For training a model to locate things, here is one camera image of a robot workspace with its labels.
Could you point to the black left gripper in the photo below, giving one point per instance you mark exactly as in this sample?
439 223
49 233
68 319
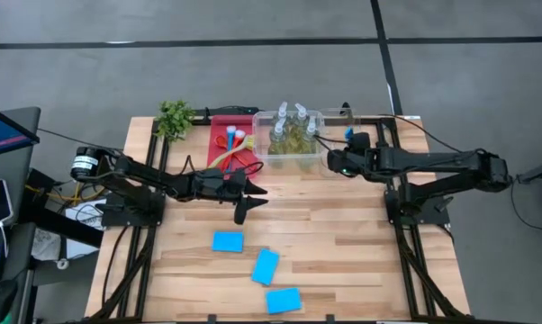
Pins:
212 186

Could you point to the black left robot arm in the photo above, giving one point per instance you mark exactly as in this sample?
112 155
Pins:
140 177

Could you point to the red plastic bin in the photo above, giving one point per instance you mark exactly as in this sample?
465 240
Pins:
217 123

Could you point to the small clear plastic bin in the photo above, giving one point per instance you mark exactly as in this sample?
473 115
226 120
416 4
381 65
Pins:
331 121

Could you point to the grey crumpled bag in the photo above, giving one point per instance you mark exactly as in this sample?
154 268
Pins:
46 245

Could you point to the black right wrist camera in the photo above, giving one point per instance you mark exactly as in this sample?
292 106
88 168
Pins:
361 141

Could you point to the large clear plastic bin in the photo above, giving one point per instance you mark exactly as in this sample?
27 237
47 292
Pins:
262 150

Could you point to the computer screen with blue picture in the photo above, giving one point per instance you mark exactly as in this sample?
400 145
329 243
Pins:
1 130

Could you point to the green plant in white pot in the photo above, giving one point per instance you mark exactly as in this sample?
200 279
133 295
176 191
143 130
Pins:
174 119

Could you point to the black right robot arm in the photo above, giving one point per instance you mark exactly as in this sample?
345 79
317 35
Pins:
433 162

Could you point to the white paper sheets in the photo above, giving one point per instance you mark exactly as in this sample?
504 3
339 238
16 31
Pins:
79 249

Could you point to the black aluminium table frame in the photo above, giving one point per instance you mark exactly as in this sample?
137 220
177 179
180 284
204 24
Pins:
141 297

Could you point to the grey desk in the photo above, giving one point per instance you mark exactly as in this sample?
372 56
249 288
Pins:
23 157

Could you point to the blue plastic dish brush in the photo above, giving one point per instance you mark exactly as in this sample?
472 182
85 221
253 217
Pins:
230 135

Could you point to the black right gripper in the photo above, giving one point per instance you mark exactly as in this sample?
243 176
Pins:
347 163

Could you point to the blue cellulose sponge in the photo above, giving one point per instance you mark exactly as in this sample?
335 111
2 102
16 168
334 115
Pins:
228 241
348 132
265 267
283 300

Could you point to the black metal stand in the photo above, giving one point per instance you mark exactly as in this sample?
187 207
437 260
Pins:
541 172

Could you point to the black power strip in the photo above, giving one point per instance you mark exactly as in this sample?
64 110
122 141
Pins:
230 110

